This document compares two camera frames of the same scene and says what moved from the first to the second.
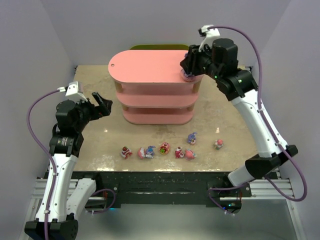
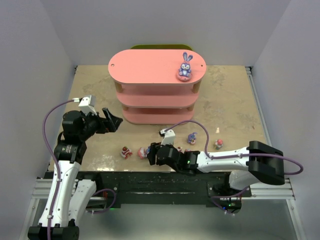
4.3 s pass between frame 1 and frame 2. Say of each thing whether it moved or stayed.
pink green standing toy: stayed
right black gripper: moved
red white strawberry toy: stayed
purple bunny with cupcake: stayed
